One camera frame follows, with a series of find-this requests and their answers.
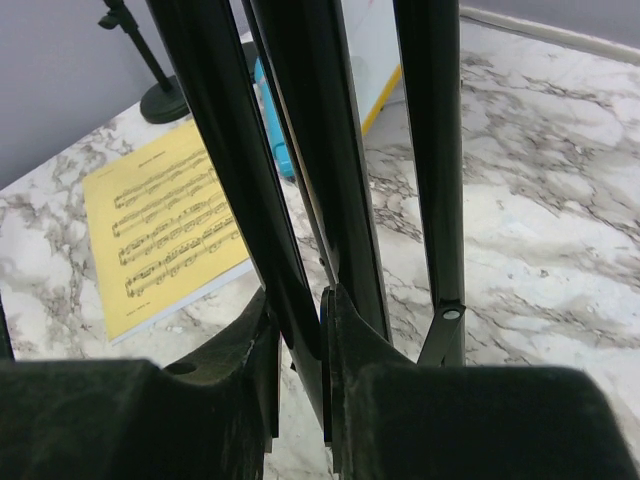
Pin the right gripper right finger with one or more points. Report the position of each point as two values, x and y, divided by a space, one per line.
385 417

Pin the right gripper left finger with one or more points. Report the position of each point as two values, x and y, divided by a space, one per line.
210 415

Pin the yellow sheet music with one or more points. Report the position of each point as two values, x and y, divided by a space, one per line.
162 232

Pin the blue-headed microphone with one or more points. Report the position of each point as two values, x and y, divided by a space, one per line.
276 139

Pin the black tripod music stand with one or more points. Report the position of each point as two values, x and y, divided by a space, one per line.
304 48

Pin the yellow-framed whiteboard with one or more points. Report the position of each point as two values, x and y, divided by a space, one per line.
374 54

